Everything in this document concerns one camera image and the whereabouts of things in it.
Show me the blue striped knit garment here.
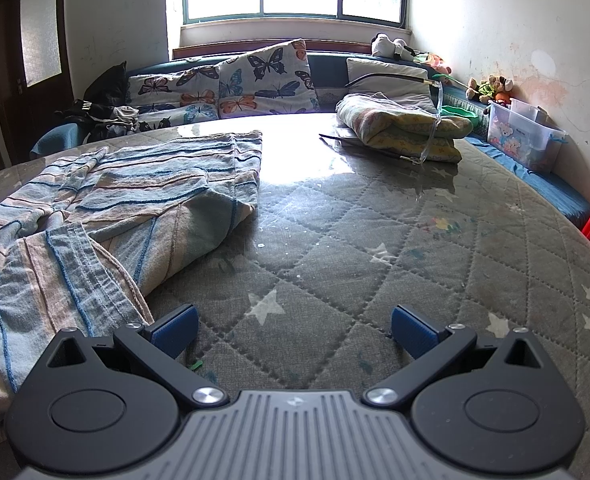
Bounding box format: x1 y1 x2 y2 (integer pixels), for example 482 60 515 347
0 131 263 415

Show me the folded yellow pastel blanket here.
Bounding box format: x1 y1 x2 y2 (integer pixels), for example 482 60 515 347
335 92 473 164

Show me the blue plastic chair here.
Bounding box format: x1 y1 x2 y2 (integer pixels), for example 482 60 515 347
30 122 87 159

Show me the green plastic basin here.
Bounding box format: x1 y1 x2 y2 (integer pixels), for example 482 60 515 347
440 105 479 122

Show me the clear plastic storage bin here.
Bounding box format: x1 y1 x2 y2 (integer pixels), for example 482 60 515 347
487 103 567 174

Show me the long butterfly print cushion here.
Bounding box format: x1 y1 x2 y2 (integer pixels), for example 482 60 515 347
127 65 220 132

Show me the grey white plain pillow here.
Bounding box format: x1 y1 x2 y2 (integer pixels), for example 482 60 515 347
346 58 436 114

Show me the black bag on sofa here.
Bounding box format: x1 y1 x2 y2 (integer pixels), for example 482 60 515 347
84 61 128 107

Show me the brown monkey plush toy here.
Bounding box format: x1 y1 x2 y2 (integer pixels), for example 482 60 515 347
465 75 514 105

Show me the upright butterfly print pillow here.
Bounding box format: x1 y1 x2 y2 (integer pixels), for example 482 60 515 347
216 38 320 118

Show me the black white plush toy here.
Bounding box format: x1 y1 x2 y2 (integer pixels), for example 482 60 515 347
371 32 417 61

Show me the dark wooden door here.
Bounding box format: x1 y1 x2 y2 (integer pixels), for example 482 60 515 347
0 0 74 165

